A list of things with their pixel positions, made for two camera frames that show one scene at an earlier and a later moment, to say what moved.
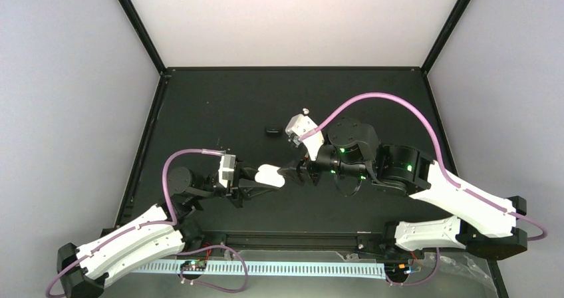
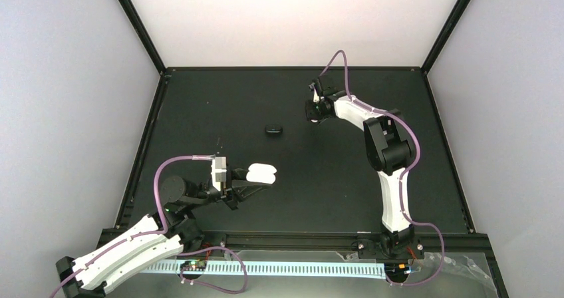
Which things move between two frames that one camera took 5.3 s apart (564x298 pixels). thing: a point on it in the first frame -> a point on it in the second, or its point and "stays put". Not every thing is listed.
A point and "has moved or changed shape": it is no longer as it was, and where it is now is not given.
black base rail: (294, 239) stays put
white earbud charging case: (268, 173) has moved or changed shape
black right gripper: (302, 166) -> (310, 114)
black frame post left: (138, 23) stays put
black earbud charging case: (273, 131) stays put
